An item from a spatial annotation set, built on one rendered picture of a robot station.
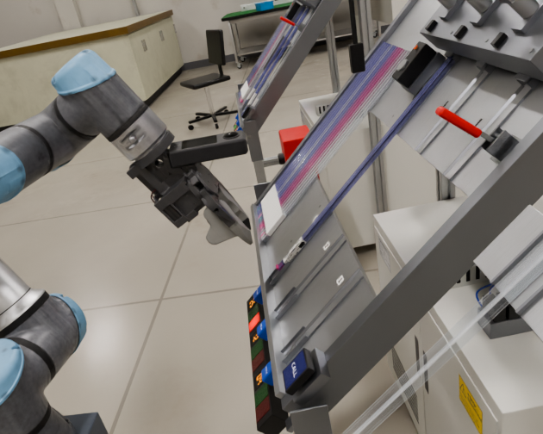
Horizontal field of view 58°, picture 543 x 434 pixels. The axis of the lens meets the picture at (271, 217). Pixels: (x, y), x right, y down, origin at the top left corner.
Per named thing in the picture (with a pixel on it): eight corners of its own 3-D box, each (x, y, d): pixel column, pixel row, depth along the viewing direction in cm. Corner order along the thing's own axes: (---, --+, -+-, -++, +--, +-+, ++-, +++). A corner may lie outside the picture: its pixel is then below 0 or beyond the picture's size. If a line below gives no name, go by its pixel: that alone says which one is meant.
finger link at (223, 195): (226, 235, 86) (190, 204, 81) (252, 215, 85) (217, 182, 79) (228, 246, 83) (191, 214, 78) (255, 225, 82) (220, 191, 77)
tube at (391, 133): (282, 272, 96) (277, 269, 96) (281, 269, 97) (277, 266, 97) (464, 52, 81) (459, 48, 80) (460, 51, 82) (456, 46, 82)
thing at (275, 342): (313, 415, 73) (274, 396, 70) (271, 220, 132) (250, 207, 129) (318, 409, 72) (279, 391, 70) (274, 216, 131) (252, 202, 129)
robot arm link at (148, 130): (151, 102, 73) (144, 114, 66) (172, 124, 75) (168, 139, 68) (115, 133, 75) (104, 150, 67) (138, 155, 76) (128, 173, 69)
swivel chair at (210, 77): (243, 110, 525) (225, 25, 486) (240, 125, 475) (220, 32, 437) (193, 120, 529) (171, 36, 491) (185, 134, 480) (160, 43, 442)
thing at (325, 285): (304, 403, 71) (287, 394, 70) (266, 212, 131) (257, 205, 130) (390, 313, 66) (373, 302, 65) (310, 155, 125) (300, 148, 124)
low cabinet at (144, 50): (187, 71, 847) (171, 9, 802) (151, 109, 615) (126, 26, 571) (72, 92, 868) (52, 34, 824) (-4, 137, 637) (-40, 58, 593)
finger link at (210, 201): (229, 222, 77) (193, 180, 76) (238, 215, 77) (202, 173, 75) (226, 232, 73) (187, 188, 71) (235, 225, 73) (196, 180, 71)
